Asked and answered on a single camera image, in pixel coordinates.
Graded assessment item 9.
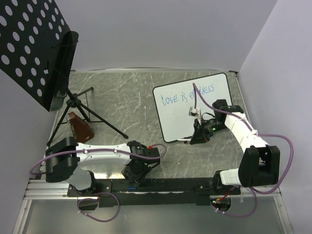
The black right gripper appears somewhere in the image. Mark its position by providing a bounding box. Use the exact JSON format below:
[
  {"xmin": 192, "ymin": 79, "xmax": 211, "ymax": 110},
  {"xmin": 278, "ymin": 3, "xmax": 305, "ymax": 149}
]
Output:
[{"xmin": 190, "ymin": 117, "xmax": 227, "ymax": 145}]

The white whiteboard marker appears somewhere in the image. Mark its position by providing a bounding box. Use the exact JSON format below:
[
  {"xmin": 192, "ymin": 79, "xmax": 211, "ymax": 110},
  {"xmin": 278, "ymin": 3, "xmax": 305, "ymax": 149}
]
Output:
[{"xmin": 176, "ymin": 138, "xmax": 191, "ymax": 142}]

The white whiteboard with black frame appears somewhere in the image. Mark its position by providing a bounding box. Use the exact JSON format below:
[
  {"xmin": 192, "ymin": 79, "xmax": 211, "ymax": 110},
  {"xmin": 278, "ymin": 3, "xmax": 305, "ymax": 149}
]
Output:
[{"xmin": 153, "ymin": 73, "xmax": 232, "ymax": 143}]

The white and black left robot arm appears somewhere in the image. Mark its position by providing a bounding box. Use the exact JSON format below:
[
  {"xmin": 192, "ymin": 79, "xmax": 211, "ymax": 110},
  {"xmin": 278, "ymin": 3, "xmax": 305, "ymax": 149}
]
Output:
[{"xmin": 45, "ymin": 137, "xmax": 162, "ymax": 196}]

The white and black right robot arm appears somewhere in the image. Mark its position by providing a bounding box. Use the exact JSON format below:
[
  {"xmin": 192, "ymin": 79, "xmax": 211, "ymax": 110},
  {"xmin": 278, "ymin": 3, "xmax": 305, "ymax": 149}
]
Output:
[{"xmin": 189, "ymin": 99, "xmax": 280, "ymax": 194}]

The brown wooden metronome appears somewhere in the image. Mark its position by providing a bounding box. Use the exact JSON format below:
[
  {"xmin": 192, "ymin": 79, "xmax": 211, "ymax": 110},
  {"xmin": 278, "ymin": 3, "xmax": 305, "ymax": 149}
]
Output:
[{"xmin": 66, "ymin": 112, "xmax": 95, "ymax": 143}]

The black perforated music stand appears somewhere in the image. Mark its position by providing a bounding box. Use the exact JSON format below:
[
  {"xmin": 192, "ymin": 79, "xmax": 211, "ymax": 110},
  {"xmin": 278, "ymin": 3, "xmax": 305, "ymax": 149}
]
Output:
[{"xmin": 0, "ymin": 0, "xmax": 128, "ymax": 146}]

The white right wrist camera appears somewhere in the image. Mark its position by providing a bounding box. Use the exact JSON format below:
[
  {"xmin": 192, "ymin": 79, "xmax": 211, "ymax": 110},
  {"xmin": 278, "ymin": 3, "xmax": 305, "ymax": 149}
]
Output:
[{"xmin": 189, "ymin": 107, "xmax": 202, "ymax": 124}]

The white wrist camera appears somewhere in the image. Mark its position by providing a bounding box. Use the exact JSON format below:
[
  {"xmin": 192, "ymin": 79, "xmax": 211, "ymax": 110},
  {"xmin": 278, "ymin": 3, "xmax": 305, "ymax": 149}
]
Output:
[
  {"xmin": 189, "ymin": 107, "xmax": 202, "ymax": 124},
  {"xmin": 147, "ymin": 146, "xmax": 160, "ymax": 158}
]

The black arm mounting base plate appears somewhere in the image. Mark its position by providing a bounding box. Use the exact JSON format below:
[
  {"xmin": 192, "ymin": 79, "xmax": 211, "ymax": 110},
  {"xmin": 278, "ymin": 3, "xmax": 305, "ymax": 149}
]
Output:
[{"xmin": 67, "ymin": 177, "xmax": 232, "ymax": 208}]

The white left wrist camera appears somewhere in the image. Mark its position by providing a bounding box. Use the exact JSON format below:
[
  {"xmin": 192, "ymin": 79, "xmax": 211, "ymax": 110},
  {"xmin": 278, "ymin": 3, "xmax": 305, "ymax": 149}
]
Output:
[{"xmin": 147, "ymin": 146, "xmax": 160, "ymax": 158}]

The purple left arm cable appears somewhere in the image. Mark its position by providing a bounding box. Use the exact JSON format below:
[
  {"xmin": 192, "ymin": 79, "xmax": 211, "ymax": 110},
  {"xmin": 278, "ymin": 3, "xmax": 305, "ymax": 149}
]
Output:
[{"xmin": 29, "ymin": 143, "xmax": 168, "ymax": 178}]

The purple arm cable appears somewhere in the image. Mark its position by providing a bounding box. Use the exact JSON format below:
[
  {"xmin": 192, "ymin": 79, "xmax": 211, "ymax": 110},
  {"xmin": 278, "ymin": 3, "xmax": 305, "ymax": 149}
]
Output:
[
  {"xmin": 29, "ymin": 143, "xmax": 168, "ymax": 178},
  {"xmin": 192, "ymin": 82, "xmax": 294, "ymax": 195}
]

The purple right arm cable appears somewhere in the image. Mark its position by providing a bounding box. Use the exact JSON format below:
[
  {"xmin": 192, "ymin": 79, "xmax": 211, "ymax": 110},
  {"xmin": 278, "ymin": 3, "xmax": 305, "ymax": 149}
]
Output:
[{"xmin": 192, "ymin": 82, "xmax": 294, "ymax": 195}]

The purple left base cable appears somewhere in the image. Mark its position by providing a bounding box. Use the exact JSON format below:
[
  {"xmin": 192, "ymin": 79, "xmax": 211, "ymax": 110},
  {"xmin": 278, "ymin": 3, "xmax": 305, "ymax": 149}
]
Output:
[{"xmin": 77, "ymin": 192, "xmax": 120, "ymax": 223}]

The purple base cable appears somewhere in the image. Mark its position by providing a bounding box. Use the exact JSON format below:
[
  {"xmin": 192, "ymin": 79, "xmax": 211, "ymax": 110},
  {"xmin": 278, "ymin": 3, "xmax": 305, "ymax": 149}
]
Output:
[
  {"xmin": 212, "ymin": 185, "xmax": 258, "ymax": 217},
  {"xmin": 77, "ymin": 192, "xmax": 120, "ymax": 223}
]

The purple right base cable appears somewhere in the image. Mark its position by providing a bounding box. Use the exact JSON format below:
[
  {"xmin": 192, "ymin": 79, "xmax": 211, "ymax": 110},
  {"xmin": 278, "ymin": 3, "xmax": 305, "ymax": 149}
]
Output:
[{"xmin": 212, "ymin": 185, "xmax": 258, "ymax": 217}]

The aluminium rail frame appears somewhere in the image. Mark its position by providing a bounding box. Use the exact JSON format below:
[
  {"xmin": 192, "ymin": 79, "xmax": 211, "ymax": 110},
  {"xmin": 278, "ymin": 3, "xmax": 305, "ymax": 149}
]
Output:
[{"xmin": 12, "ymin": 68, "xmax": 293, "ymax": 234}]

